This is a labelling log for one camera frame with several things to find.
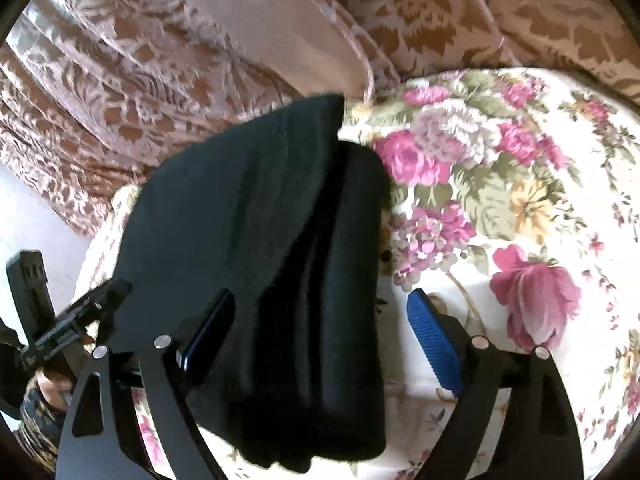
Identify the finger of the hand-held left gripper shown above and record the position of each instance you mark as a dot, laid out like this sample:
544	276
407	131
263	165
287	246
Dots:
100	300

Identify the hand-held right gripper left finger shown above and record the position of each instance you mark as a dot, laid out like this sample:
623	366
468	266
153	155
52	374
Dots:
210	330

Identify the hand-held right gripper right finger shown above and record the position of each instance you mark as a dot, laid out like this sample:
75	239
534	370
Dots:
435	345

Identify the black pants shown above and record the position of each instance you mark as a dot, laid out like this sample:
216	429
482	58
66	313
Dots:
250	220

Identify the person's left forearm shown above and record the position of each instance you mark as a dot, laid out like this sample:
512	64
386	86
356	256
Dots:
42	435

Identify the person's left hand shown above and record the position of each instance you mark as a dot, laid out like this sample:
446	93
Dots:
54	389

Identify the floral bedsheet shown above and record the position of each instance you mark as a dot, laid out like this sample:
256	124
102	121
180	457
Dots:
525	210

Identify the brown patterned curtain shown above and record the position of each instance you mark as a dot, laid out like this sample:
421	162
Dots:
125	85

